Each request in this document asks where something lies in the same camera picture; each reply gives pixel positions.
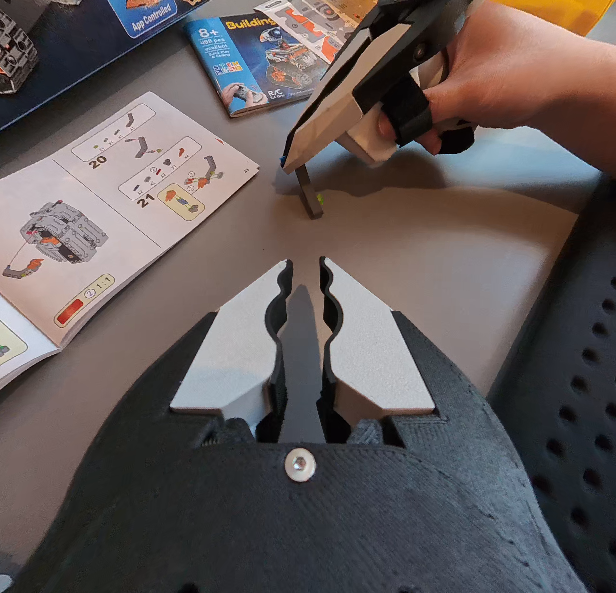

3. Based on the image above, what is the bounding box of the dark grey angled building beam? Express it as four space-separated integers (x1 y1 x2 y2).
297 163 324 219

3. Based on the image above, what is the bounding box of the person's right forearm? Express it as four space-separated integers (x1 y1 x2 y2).
577 34 616 175

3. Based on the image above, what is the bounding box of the sticker sheet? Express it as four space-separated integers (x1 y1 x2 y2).
253 0 386 64

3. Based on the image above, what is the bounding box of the open instruction booklet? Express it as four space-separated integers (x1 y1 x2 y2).
0 91 261 391

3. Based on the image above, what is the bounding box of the black perforated panel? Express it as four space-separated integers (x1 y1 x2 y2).
487 174 616 593

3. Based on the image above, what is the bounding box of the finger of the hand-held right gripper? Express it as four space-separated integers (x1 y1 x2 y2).
283 23 412 176
280 25 382 169

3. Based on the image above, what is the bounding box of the person's right hand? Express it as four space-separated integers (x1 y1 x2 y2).
378 0 585 156

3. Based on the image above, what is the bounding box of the small blue booklet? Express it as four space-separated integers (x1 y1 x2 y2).
184 13 338 118

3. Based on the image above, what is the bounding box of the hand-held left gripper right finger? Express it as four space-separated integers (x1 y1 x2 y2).
319 257 436 437

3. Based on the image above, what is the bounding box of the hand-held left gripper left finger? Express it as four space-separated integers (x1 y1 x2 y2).
169 260 294 443

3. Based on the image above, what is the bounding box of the blue robot kit box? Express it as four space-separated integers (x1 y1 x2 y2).
0 0 215 131

